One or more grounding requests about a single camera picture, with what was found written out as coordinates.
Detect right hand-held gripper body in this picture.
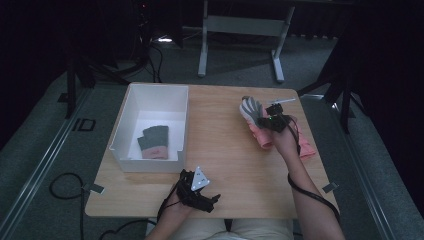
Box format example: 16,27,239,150
264,97,298,134

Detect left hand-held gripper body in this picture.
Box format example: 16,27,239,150
175,166,212,209

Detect pink padded glove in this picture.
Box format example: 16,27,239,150
293,121,317,160
238,95,274,150

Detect grey pink tagged knit glove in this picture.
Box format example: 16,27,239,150
136,125,170,161

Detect white rectangular box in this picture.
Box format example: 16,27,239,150
108,82,190,175

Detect person's left hand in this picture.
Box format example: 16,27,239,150
165,186,198,219

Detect person's beige trousers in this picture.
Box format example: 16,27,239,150
145,217,295,240

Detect black tripod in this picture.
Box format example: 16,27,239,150
297,33,367,135
63,49,132,120

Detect grey table clamp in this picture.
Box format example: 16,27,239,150
82,182,106,196
321,181,340,195

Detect grey metal stand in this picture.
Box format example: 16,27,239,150
197,0,296,84

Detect black floor tape mark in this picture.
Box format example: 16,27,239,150
71,117,97,132

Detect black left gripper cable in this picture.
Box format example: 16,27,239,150
156,181,183,224

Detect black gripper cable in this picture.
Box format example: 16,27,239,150
156,181,183,224
286,114,342,225

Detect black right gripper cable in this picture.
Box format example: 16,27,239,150
286,114,342,225

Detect aluminium floor rail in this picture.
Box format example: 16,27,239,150
299,93,398,240
0,87,94,240

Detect black floor cable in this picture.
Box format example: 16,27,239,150
48,172,85,240

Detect bundle of black cables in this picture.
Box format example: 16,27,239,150
132,19,165,84

